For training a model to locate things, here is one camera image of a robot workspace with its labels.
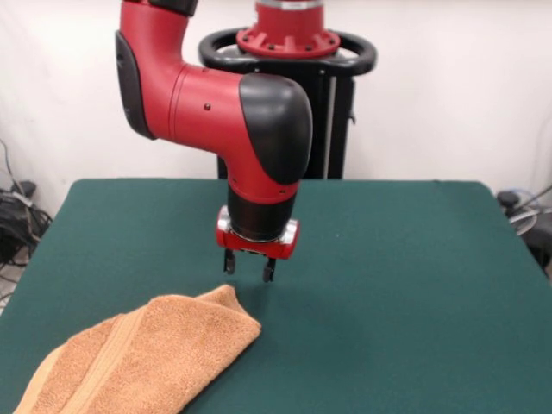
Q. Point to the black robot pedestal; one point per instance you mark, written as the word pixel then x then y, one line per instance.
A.
pixel 343 129

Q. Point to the dark green table cloth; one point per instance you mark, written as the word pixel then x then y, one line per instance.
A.
pixel 388 302

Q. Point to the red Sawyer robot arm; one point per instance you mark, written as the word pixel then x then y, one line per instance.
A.
pixel 207 103

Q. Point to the orange terry towel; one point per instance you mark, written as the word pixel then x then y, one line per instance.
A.
pixel 151 353

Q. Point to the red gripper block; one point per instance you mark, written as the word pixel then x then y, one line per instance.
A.
pixel 263 248

